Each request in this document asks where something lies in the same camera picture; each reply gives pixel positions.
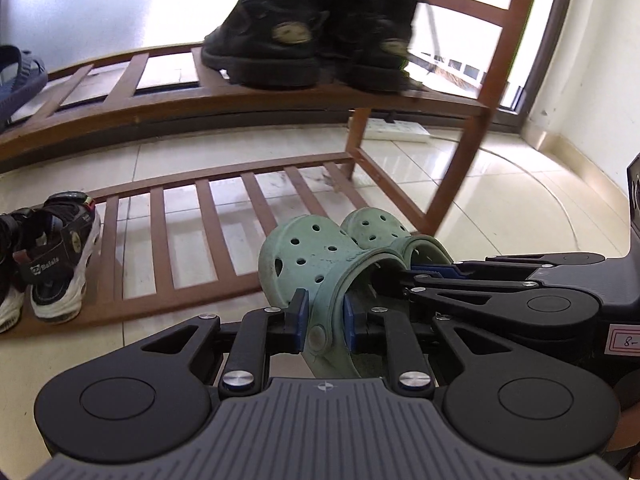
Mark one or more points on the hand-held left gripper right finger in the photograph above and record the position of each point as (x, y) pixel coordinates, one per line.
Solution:
(349, 325)

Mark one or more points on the dark sliding door frame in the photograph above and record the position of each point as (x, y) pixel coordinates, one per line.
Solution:
(550, 35)

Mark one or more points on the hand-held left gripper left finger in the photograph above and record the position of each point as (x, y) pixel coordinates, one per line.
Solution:
(301, 320)

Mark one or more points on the wooden shoe rack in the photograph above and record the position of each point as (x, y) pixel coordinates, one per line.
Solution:
(300, 97)

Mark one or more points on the black leather shoe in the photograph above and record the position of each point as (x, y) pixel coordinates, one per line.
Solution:
(260, 25)
(370, 30)

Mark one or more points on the white power strip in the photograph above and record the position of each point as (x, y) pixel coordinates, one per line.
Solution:
(400, 132)

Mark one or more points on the green foam clog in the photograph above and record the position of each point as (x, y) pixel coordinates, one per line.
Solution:
(370, 225)
(310, 245)

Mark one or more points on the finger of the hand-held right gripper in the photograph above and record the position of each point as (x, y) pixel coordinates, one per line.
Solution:
(450, 297)
(440, 270)

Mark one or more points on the dark blue slide slipper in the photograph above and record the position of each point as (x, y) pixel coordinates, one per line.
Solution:
(20, 80)

